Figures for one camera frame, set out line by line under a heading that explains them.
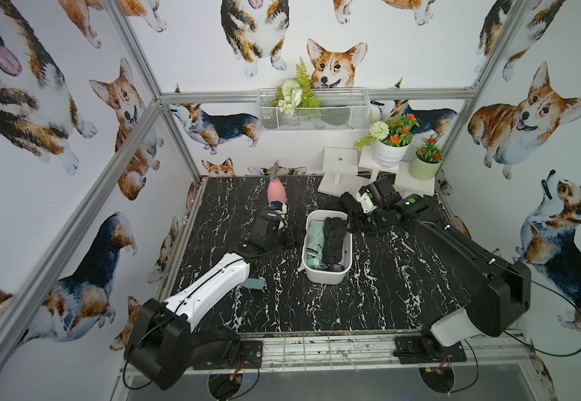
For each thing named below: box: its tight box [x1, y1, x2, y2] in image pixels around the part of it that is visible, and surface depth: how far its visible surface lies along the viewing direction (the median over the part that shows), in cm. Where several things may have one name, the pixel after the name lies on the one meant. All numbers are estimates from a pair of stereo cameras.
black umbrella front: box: [321, 217, 347, 265], surface depth 88 cm
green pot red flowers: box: [409, 134, 445, 181], surface depth 94 cm
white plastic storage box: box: [301, 209, 354, 285], surface depth 89 cm
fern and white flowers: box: [270, 56, 321, 117], surface depth 82 cm
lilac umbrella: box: [317, 262, 345, 273], surface depth 88 cm
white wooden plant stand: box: [317, 145, 436, 197], surface depth 106 cm
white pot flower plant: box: [353, 113, 420, 168], surface depth 85 cm
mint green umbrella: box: [306, 218, 325, 269], surface depth 90 cm
